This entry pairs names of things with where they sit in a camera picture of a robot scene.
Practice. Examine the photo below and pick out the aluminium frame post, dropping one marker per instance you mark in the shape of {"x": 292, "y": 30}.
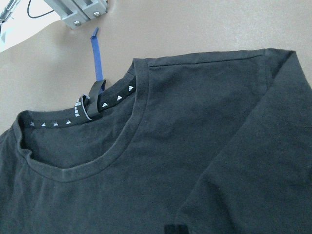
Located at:
{"x": 74, "y": 13}

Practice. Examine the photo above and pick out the black graphic t-shirt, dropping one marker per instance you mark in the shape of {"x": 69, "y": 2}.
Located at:
{"x": 203, "y": 143}

